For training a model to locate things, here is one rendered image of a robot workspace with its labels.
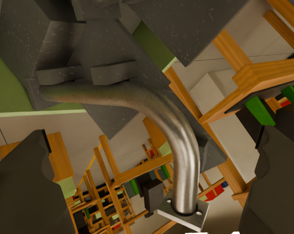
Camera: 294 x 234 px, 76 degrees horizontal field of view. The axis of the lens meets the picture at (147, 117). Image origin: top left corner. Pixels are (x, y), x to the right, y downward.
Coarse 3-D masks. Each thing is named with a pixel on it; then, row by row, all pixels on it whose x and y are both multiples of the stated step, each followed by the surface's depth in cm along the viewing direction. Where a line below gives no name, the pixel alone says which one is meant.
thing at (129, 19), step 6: (0, 0) 24; (0, 6) 25; (120, 6) 33; (126, 6) 34; (126, 12) 35; (132, 12) 35; (120, 18) 35; (126, 18) 36; (132, 18) 36; (138, 18) 37; (126, 24) 37; (132, 24) 38; (138, 24) 38; (132, 30) 39
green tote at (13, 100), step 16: (144, 32) 39; (144, 48) 39; (160, 48) 36; (0, 64) 30; (160, 64) 36; (0, 80) 29; (16, 80) 30; (0, 96) 27; (16, 96) 29; (0, 112) 26; (16, 112) 28; (32, 112) 29; (48, 112) 31; (64, 112) 34; (80, 112) 36
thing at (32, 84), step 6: (24, 78) 27; (30, 78) 27; (36, 78) 28; (30, 84) 27; (36, 84) 28; (30, 90) 28; (36, 90) 28; (30, 96) 28; (36, 96) 28; (36, 102) 28; (42, 102) 29; (48, 102) 30; (54, 102) 31; (60, 102) 32; (36, 108) 29; (42, 108) 29
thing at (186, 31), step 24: (144, 0) 21; (168, 0) 19; (192, 0) 18; (216, 0) 17; (240, 0) 16; (288, 0) 15; (168, 24) 20; (192, 24) 19; (216, 24) 18; (168, 48) 22; (192, 48) 20
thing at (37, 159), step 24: (24, 144) 10; (48, 144) 11; (0, 168) 8; (24, 168) 8; (48, 168) 9; (0, 192) 7; (24, 192) 7; (48, 192) 7; (0, 216) 6; (24, 216) 6; (48, 216) 6
